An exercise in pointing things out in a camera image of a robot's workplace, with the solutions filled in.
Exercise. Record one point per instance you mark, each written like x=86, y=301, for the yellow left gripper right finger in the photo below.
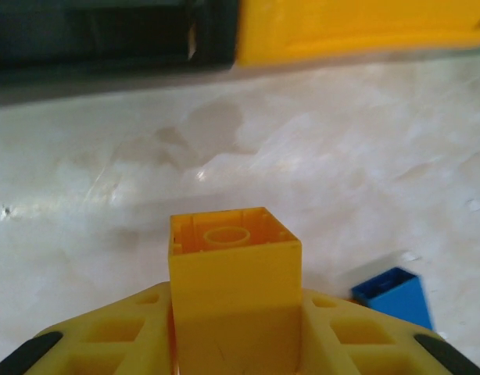
x=365, y=340

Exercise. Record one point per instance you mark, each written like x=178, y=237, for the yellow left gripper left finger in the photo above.
x=119, y=336

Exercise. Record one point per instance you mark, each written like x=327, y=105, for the yellow plastic bin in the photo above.
x=341, y=27

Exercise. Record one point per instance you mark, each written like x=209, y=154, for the black plastic bin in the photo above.
x=107, y=35

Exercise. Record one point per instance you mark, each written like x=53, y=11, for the blue square lego brick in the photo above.
x=400, y=301

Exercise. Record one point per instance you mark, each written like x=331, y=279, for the yellow square lego brick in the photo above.
x=236, y=289

